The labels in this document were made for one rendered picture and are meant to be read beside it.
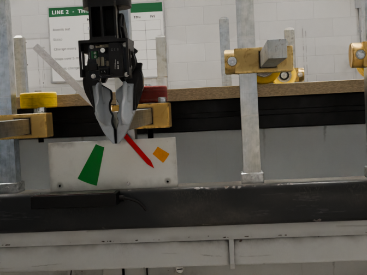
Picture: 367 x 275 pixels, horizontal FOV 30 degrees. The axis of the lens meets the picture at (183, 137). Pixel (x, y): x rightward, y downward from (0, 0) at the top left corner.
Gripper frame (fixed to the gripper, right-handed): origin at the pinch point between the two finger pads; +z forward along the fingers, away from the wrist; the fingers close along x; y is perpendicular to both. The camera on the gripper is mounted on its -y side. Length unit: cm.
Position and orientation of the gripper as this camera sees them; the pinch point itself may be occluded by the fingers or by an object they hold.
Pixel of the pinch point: (116, 135)
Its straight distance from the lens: 104.0
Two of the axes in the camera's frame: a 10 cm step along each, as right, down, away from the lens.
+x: 10.0, -0.4, -0.7
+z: 0.5, 10.0, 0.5
